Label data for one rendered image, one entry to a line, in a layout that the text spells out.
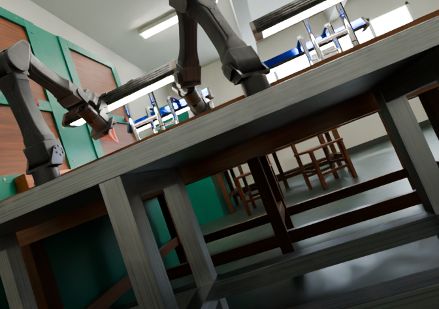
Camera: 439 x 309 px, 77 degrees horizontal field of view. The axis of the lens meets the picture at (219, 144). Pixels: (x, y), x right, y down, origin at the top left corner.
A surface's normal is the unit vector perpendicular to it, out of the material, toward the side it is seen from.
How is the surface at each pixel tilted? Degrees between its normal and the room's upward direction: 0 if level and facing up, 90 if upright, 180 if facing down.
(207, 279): 90
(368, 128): 90
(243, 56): 72
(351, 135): 90
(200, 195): 90
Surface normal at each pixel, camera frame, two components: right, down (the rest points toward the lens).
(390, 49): -0.20, -0.03
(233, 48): 0.24, -0.51
